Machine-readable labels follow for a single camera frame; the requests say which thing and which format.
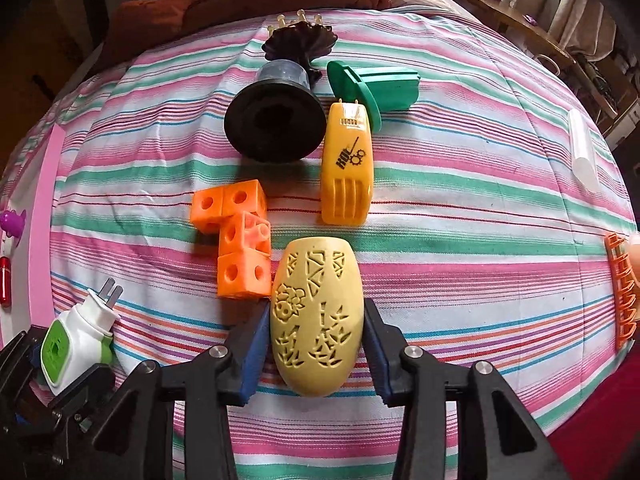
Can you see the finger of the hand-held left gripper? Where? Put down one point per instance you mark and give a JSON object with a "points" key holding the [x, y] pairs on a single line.
{"points": [[20, 355], [85, 390]]}

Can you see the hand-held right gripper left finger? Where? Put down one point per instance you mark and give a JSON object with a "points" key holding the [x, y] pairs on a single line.
{"points": [[255, 355]]}

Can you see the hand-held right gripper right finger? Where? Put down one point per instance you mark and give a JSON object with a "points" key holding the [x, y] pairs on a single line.
{"points": [[377, 360]]}

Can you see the white green plug-in device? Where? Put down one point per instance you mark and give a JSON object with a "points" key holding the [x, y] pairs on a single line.
{"points": [[85, 330]]}

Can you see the yellow carved egg-shaped shell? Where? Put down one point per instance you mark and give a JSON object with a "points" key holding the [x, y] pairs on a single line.
{"points": [[320, 290]]}

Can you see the green plastic flanged part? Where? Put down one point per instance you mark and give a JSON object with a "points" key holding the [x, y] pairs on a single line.
{"points": [[390, 90]]}

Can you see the red capsule-shaped piece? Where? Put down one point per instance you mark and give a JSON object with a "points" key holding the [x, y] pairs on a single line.
{"points": [[4, 280]]}

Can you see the orange linked cube blocks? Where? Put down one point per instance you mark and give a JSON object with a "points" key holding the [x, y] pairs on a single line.
{"points": [[240, 270]]}

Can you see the purple plastic toy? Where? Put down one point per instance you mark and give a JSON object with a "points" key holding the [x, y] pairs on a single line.
{"points": [[10, 222]]}

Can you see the striped blanket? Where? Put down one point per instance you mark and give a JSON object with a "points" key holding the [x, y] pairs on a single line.
{"points": [[450, 210]]}

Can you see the pink sheet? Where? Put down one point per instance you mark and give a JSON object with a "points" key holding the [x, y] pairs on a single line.
{"points": [[47, 185]]}

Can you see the yellow-orange plastic device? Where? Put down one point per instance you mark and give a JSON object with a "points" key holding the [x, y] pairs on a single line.
{"points": [[345, 180]]}

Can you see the black funnel-shaped holder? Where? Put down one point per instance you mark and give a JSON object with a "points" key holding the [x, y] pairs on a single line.
{"points": [[275, 125]]}

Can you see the orange hair clip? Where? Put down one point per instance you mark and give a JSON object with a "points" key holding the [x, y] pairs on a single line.
{"points": [[617, 280]]}

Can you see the translucent white tube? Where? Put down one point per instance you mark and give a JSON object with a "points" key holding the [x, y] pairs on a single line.
{"points": [[582, 155]]}

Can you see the brown quilt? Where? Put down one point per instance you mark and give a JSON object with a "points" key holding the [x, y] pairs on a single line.
{"points": [[225, 5]]}

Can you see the wooden desk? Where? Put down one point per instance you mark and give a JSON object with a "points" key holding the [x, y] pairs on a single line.
{"points": [[505, 15]]}

